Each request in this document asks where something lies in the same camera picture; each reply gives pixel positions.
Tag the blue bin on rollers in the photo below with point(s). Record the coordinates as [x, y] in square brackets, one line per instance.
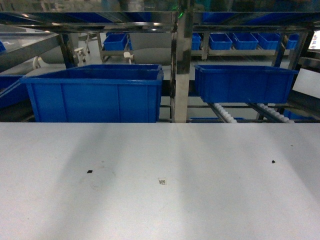
[243, 83]

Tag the grey office chair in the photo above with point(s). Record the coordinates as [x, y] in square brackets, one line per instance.
[150, 48]

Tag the blue bin behind table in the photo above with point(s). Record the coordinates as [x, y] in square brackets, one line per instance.
[97, 93]

